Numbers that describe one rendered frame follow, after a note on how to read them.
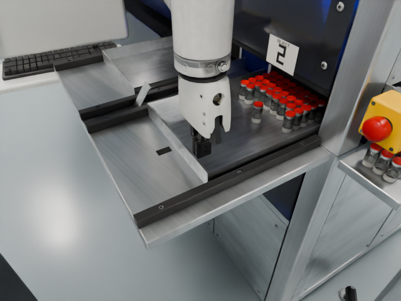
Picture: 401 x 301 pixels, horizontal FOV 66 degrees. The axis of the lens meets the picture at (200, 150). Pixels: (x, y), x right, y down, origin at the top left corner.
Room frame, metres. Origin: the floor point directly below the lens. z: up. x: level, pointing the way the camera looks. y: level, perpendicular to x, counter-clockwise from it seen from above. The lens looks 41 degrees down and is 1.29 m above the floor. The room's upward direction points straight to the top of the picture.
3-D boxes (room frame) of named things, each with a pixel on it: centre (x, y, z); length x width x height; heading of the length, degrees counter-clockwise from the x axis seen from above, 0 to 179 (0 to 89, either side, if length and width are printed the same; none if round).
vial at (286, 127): (0.54, -0.19, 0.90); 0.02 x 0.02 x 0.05
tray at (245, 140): (0.57, -0.09, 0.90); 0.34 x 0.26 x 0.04; 121
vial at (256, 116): (0.57, -0.13, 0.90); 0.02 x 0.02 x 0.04
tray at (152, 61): (0.86, 0.08, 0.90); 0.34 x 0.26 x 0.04; 121
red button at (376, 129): (0.39, -0.28, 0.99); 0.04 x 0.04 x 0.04; 31
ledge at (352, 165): (0.42, -0.37, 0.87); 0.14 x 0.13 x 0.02; 121
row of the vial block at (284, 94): (0.63, -0.19, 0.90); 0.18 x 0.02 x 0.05; 31
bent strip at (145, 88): (0.61, 0.18, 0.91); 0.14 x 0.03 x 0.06; 121
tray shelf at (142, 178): (0.68, 0.06, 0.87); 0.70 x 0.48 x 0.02; 31
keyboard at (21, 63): (1.05, 0.49, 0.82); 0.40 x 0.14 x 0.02; 115
